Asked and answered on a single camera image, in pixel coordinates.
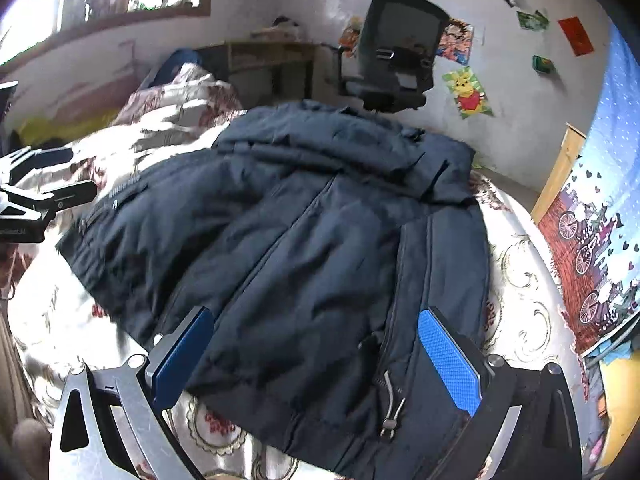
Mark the black mesh office chair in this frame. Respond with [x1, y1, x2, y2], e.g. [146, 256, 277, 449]
[327, 0, 451, 112]

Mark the orange cartoon figure poster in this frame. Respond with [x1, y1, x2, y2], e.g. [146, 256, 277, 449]
[339, 15, 363, 58]

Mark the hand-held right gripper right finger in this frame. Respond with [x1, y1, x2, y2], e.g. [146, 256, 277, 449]
[417, 306, 584, 480]

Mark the light wooden board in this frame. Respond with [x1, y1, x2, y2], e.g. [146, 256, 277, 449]
[531, 122, 587, 226]

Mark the colourful cartoon character poster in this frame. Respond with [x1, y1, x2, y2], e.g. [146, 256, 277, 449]
[435, 17, 475, 66]

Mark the floral satin bedspread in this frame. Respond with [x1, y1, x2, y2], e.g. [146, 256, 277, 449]
[0, 62, 587, 480]

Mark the dark navy padded jacket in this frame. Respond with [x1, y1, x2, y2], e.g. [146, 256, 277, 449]
[55, 100, 493, 480]

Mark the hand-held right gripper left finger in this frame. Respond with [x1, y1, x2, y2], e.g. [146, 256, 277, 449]
[49, 306, 217, 480]

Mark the yellow bear cartoon poster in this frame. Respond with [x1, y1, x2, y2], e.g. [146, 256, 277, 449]
[441, 66, 495, 120]

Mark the green wall photo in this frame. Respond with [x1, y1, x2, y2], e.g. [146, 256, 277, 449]
[516, 10, 550, 32]

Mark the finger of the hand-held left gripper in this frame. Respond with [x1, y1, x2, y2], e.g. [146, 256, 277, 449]
[0, 179, 99, 222]
[0, 146, 74, 187]

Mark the dark blue bag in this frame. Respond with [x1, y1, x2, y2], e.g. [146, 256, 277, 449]
[155, 49, 203, 86]

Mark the blue dotted printed curtain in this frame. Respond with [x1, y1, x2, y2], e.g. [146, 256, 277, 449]
[537, 20, 640, 361]

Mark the red paper envelope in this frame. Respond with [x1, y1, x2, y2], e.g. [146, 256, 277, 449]
[557, 16, 596, 57]

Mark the small wooden desk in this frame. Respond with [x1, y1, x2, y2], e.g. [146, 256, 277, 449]
[195, 40, 321, 106]

